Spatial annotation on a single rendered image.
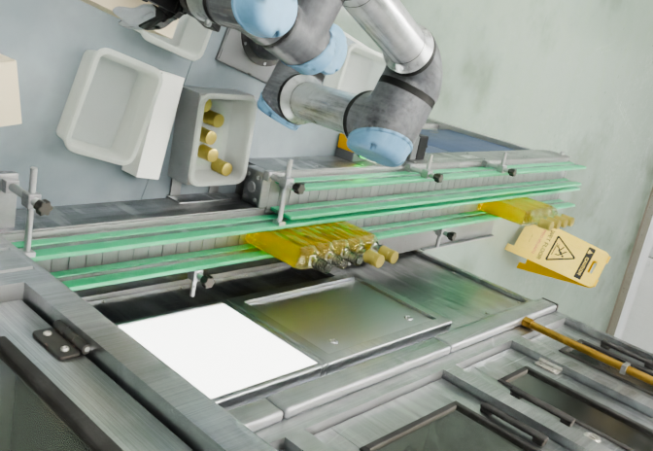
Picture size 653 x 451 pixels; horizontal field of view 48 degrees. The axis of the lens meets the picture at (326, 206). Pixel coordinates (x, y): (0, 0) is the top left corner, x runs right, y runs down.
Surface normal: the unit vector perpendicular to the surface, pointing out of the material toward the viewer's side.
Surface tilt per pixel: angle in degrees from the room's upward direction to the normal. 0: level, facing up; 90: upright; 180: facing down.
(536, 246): 77
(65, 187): 0
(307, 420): 90
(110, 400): 90
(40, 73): 0
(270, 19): 1
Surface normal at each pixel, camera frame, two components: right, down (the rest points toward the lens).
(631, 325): -0.68, 0.07
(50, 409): 0.18, -0.95
